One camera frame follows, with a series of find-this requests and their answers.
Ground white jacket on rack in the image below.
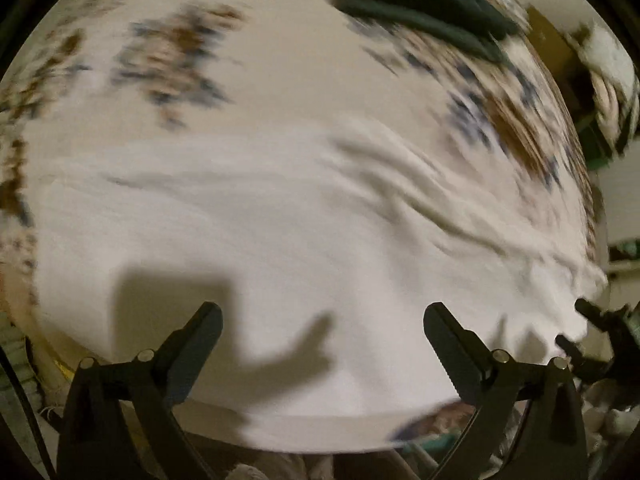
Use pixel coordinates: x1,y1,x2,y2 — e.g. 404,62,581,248
576,23,639,154

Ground folded dark green pants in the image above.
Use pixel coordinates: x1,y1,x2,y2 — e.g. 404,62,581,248
333,0,521,63

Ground floral bed quilt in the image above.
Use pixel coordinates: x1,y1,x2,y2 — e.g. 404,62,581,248
1,0,605,296

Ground white pants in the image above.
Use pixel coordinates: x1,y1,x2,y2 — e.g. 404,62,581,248
35,125,605,453

